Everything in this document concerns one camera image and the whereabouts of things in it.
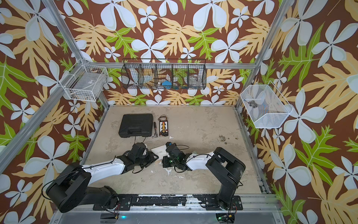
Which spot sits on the white mesh basket right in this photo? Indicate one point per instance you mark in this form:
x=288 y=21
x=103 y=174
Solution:
x=273 y=108

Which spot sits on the black charging board yellow connectors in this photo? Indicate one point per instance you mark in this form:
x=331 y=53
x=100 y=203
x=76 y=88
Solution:
x=163 y=126

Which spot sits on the black wire basket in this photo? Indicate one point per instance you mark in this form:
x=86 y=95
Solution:
x=189 y=74

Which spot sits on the white wire basket left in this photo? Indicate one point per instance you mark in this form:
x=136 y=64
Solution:
x=85 y=81

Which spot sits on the chrome ratchet wrench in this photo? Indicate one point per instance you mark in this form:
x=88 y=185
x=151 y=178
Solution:
x=155 y=130

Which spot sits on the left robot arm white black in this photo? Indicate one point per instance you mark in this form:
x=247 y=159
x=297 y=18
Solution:
x=73 y=186

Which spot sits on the dark object in mesh basket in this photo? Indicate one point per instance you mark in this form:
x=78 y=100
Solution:
x=253 y=104

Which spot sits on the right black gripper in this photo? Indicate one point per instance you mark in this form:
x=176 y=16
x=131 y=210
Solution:
x=164 y=163

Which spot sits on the blue object in basket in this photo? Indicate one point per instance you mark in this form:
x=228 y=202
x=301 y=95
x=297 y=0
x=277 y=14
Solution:
x=167 y=84

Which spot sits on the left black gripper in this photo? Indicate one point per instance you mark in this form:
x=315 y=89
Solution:
x=152 y=158

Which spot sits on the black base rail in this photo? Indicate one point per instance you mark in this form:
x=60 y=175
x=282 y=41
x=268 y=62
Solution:
x=209 y=202

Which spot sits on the white drawer jewelry box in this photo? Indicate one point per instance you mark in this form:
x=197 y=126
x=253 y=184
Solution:
x=160 y=151

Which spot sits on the black plastic tool case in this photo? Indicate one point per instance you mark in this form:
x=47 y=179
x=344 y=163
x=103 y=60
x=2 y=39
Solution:
x=134 y=125

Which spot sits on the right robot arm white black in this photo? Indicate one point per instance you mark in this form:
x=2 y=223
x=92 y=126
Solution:
x=223 y=165

